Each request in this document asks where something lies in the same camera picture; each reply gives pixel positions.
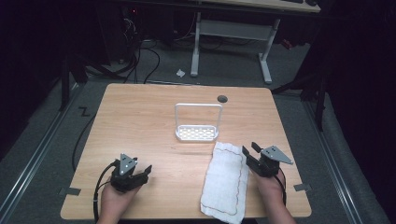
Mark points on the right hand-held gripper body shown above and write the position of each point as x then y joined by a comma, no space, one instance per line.
267,165

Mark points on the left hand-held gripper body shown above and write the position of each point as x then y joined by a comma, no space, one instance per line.
124,180

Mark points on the white towel with red stitching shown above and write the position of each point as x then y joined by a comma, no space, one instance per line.
225,183

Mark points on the white towel rack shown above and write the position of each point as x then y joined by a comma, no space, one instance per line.
196,133

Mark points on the person's left hand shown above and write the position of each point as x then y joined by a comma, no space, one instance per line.
113,200

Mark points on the person's right hand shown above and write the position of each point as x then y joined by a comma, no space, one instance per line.
272,188

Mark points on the grey tape piece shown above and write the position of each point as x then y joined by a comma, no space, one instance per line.
72,191
302,187

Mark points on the black metal stand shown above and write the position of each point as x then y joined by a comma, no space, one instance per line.
319,102
64,81

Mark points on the crumpled white paper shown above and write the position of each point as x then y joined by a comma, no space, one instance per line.
180,73

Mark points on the desk with white legs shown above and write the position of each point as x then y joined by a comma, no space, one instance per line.
233,31

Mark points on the black computer mouse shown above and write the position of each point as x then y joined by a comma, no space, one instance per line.
312,2

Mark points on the metal floor rail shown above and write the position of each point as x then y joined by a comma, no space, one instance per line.
336,165
37,155

